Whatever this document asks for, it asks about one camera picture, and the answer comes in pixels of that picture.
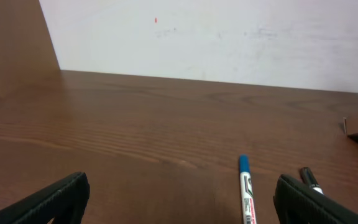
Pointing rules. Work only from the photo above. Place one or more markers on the black whiteboard marker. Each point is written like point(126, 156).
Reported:
point(309, 179)

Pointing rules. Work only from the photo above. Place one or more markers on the blue whiteboard marker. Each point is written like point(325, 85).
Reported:
point(247, 196)

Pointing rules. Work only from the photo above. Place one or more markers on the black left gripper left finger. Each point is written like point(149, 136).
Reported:
point(61, 202)

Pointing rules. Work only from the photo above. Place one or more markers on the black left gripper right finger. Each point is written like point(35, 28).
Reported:
point(296, 203)

